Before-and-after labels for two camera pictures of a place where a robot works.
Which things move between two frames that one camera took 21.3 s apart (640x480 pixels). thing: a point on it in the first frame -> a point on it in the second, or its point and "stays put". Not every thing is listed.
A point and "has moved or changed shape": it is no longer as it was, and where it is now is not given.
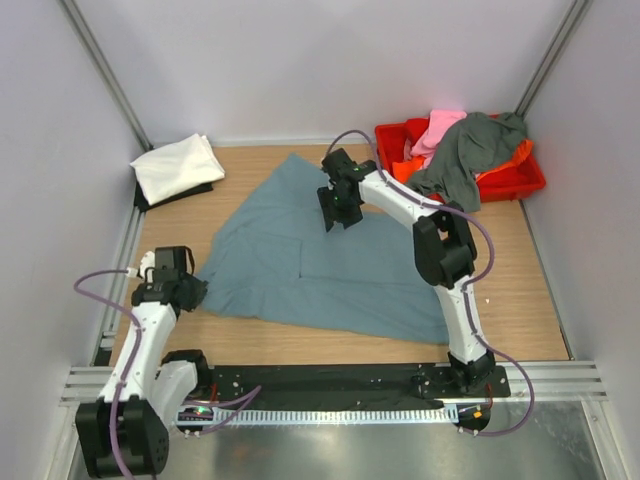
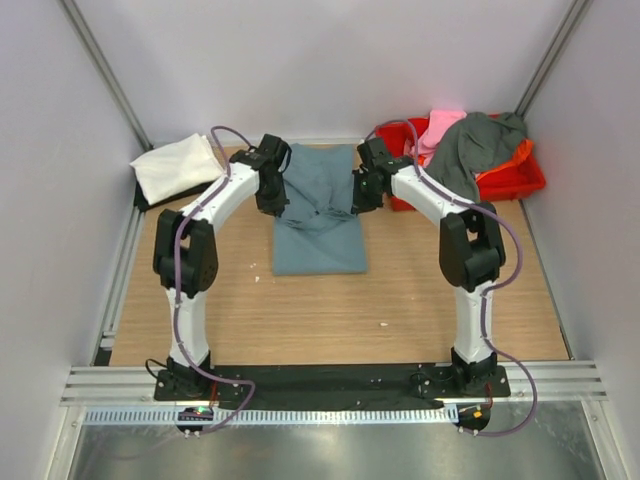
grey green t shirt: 468,147 stays put
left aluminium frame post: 107,70 stays put
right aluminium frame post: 551,61 stays put
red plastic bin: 523,176 stays put
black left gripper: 198,291 -> 274,207
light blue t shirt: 279,265 has moved or changed shape
